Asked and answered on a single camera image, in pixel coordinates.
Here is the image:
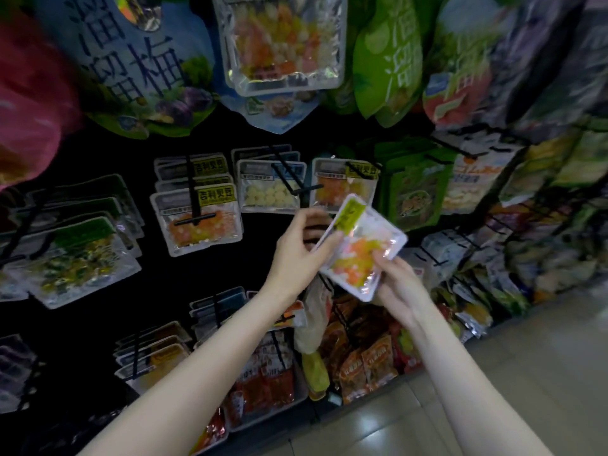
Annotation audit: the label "person's left hand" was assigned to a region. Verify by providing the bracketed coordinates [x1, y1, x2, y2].
[264, 208, 345, 305]

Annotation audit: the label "person's right hand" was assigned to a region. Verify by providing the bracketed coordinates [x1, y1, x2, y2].
[370, 250, 440, 331]

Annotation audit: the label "white red-label snack bag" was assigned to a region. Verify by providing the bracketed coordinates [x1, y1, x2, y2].
[294, 275, 336, 355]

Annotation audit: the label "row of small white pouches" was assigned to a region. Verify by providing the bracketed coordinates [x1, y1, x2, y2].
[399, 218, 514, 281]

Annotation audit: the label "row of white blue pouches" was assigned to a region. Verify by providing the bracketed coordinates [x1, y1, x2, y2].
[432, 270, 533, 338]

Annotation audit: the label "row of red orange pouches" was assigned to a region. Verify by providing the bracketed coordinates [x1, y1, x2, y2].
[318, 299, 424, 407]

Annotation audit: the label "green snack pouch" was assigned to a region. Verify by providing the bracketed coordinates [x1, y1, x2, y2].
[375, 137, 457, 232]

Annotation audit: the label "small yellow green pouch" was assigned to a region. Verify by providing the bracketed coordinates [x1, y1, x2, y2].
[302, 351, 332, 400]

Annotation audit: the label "blue white snack bag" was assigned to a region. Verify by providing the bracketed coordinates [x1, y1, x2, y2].
[213, 85, 324, 136]

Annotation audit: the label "row of pale green pouches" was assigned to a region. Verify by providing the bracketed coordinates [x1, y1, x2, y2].
[513, 204, 608, 300]

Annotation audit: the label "row of small clear pouches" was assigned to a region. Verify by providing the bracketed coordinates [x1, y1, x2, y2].
[114, 288, 305, 395]

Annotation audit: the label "white yellow banana-chip snack bag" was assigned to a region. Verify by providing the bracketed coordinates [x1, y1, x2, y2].
[500, 132, 581, 207]

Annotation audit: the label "orange bean candy packet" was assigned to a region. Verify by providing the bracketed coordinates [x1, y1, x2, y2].
[211, 0, 350, 98]

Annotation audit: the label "green yellow-fruit snack bag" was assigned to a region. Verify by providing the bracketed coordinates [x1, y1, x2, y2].
[555, 128, 608, 189]

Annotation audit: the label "clear green candy packets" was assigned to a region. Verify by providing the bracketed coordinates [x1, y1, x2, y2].
[9, 218, 144, 310]

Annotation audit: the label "blue round snack bag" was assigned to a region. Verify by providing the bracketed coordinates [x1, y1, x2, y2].
[38, 0, 220, 139]

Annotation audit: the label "small clear purple-label pouch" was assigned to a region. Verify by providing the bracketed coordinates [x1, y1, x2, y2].
[0, 332, 39, 414]

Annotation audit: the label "small pink round snack bag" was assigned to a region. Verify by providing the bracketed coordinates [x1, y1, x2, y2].
[0, 14, 82, 191]

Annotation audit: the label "person's right forearm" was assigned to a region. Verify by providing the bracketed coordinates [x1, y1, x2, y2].
[413, 313, 552, 456]

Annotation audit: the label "person's left forearm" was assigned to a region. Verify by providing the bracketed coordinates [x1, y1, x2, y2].
[80, 284, 291, 456]

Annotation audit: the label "clear tray of mixed candies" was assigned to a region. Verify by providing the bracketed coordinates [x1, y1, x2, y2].
[223, 327, 310, 433]

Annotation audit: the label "clear tray of red candies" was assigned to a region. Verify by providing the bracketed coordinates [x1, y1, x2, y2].
[190, 408, 229, 456]

